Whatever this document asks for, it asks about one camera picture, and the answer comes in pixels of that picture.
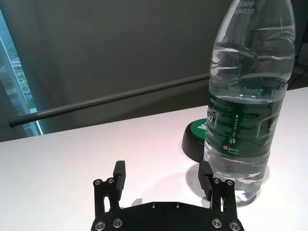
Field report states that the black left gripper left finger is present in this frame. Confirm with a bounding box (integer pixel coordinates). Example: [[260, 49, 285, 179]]
[[92, 160, 127, 215]]

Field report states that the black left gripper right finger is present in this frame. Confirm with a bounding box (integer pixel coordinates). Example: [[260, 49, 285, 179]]
[[198, 161, 239, 215]]

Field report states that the clear water bottle green label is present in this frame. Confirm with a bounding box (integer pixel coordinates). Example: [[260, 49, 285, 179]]
[[203, 0, 296, 208]]

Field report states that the green YES button black base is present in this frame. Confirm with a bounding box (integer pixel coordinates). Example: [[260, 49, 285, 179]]
[[181, 119, 210, 161]]

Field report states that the grey horizontal handrail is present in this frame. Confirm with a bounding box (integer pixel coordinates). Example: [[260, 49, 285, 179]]
[[9, 73, 211, 127]]

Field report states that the glass window strip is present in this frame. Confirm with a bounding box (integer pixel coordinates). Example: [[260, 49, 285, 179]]
[[0, 7, 44, 136]]

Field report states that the thin black cable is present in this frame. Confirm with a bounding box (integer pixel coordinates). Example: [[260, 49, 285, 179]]
[[287, 72, 308, 91]]

